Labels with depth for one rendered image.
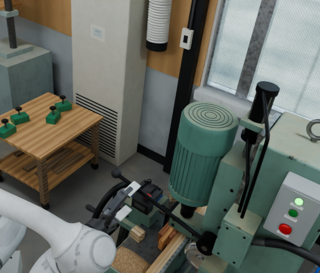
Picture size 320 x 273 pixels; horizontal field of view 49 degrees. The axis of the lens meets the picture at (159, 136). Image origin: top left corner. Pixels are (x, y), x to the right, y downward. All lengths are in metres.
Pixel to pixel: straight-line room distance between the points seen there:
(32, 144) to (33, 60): 1.01
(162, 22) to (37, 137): 1.15
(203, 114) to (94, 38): 1.72
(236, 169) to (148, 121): 2.05
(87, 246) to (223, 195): 0.45
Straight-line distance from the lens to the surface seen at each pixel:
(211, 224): 1.20
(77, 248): 0.88
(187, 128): 1.02
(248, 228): 0.99
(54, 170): 2.74
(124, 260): 1.30
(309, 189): 0.89
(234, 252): 1.05
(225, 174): 1.05
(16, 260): 1.62
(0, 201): 0.94
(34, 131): 2.58
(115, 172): 1.20
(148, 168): 3.09
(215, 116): 1.06
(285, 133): 0.98
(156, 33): 2.47
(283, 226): 0.94
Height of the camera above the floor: 2.00
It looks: 35 degrees down
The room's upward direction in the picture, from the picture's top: 9 degrees clockwise
